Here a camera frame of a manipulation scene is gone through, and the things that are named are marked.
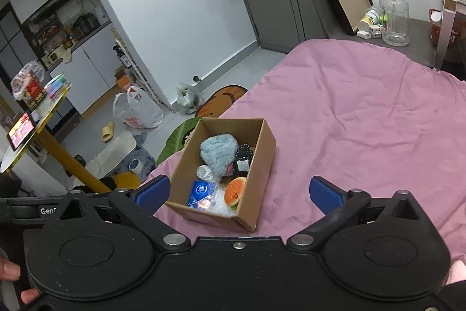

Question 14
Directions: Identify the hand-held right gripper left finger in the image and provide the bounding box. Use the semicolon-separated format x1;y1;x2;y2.
51;175;192;253

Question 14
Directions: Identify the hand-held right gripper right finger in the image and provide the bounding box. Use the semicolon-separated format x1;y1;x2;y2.
287;176;430;253

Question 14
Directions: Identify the brown cardboard box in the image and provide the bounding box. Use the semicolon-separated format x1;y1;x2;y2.
165;117;277;232

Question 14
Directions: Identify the blue tissue pack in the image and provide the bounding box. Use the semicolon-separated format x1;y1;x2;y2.
187;180;216;210

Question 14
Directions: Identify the clear plastic bag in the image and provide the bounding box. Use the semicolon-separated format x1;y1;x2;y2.
209;183;239;219

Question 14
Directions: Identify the orange burger plush toy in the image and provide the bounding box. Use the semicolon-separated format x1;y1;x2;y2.
223;177;248;207

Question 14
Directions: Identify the black hair accessory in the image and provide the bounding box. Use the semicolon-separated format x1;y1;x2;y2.
233;143;255;174

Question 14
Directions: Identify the person's left hand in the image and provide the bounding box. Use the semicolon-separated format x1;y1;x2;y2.
0;257;40;305

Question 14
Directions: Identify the grey-blue floor rug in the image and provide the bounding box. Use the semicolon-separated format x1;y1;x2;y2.
109;132;157;184

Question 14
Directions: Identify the green leaf-shaped rug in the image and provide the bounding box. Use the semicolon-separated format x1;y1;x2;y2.
156;117;201;168

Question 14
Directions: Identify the cream long mat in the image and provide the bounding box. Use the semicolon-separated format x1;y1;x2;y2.
85;131;137;180

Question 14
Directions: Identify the yellow round table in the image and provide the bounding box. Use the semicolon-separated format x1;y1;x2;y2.
0;78;110;193

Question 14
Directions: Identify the light blue fluffy plush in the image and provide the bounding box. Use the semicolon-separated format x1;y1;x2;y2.
200;134;239;184

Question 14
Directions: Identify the pink blanket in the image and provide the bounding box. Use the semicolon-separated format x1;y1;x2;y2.
144;38;466;282

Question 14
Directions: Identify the yellow slipper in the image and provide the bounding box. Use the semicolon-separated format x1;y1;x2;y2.
101;122;116;143

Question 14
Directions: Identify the tablet with lit screen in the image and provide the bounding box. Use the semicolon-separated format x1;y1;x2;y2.
6;111;39;152

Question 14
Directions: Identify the white red-print plastic bag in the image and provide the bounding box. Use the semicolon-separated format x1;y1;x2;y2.
112;86;165;130

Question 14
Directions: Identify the crumpled clear floor bag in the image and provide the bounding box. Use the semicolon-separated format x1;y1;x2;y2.
176;82;204;115

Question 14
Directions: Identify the orange cardboard box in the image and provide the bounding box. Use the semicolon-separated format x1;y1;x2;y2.
114;76;137;91

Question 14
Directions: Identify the brown round rug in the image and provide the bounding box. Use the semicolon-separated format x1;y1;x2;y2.
195;85;249;119

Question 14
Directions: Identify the red snack bag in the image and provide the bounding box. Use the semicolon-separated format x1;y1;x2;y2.
10;60;46;107

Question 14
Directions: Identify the stack of colourful books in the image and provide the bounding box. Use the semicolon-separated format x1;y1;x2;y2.
43;73;73;103

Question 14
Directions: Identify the white kitchen cabinet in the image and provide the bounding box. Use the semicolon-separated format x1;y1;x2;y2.
0;0;128;115

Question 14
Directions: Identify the grey nightstand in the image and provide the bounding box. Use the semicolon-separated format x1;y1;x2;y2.
320;17;443;69

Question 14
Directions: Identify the small white labelled bottle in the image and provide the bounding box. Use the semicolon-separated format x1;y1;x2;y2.
360;6;383;28

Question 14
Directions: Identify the clear plastic water jug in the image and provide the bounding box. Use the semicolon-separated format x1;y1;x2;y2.
379;0;410;47

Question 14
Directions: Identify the white desk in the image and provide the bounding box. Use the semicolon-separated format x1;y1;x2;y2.
435;0;466;73

